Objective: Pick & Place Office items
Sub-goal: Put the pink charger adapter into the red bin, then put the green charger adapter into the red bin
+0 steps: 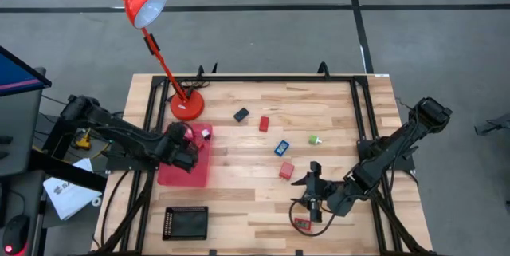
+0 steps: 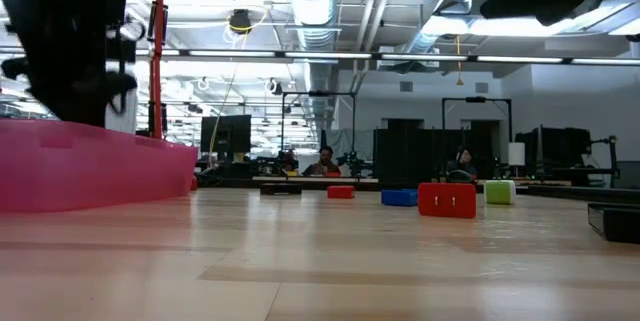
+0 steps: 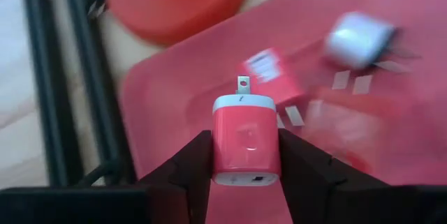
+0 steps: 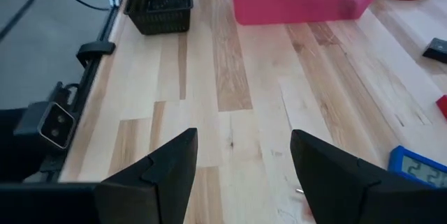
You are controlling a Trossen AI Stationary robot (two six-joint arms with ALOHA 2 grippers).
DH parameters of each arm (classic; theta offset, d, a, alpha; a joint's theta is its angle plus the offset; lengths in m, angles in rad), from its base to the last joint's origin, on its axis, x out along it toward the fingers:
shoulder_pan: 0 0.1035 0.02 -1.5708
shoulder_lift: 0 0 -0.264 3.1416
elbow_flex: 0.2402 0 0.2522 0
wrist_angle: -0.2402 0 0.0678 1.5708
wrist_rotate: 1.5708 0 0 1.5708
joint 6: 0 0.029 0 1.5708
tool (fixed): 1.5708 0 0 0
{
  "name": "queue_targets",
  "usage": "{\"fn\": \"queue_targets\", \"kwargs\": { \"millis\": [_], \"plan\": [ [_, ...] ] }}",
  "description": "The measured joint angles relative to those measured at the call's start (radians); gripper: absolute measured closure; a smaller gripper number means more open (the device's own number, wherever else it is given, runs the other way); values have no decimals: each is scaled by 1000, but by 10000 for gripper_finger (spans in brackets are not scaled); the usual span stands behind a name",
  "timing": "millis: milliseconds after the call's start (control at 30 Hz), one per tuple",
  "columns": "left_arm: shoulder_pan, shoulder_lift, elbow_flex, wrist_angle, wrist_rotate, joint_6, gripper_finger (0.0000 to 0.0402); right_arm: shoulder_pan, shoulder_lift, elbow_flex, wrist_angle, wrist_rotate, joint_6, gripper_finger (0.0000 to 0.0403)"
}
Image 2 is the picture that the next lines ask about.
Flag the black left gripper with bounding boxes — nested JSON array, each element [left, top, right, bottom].
[[0, 0, 140, 127]]

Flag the green and white wall charger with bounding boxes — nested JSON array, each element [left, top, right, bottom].
[[483, 179, 518, 206]]

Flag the red wall charger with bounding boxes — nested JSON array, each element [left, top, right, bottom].
[[417, 181, 478, 220]]

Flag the blue box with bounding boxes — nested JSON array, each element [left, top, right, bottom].
[[380, 188, 420, 208]]

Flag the black box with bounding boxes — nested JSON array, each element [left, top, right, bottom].
[[259, 181, 304, 196]]

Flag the small red box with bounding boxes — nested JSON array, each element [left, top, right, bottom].
[[326, 184, 357, 200]]

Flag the white building column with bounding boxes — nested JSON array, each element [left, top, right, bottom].
[[103, 85, 138, 133]]

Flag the pink translucent plastic tray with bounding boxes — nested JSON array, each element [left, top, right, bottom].
[[0, 118, 200, 214]]

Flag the black background equipment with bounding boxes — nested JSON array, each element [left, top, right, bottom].
[[514, 125, 594, 187]]

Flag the white cylinder lampshade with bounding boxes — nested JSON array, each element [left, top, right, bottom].
[[507, 141, 527, 167]]

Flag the black background stand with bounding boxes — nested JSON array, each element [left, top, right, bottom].
[[589, 134, 622, 188]]

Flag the person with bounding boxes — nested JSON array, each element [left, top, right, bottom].
[[301, 145, 344, 178], [444, 146, 480, 183], [278, 148, 300, 176]]

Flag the black background monitor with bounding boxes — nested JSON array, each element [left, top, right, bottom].
[[200, 114, 253, 154]]

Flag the black partition screen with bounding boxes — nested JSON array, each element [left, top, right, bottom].
[[372, 127, 501, 185]]

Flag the long ceiling light strip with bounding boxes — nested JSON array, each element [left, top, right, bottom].
[[0, 46, 640, 66]]

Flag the wooden background table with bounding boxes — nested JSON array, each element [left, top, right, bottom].
[[252, 176, 380, 186]]

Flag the yellow hanging cord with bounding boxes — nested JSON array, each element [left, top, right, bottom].
[[453, 34, 465, 87]]

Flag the black gantry frame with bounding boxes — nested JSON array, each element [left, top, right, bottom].
[[440, 96, 514, 180], [280, 91, 358, 180]]

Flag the ceiling reel with yellow cable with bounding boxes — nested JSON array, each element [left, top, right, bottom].
[[222, 4, 271, 45]]

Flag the black aluminium table frame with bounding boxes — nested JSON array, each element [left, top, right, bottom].
[[197, 180, 640, 205]]

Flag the silver round air duct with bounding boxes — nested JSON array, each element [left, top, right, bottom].
[[284, 0, 342, 132]]

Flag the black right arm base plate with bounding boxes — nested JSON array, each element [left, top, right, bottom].
[[586, 201, 640, 245]]

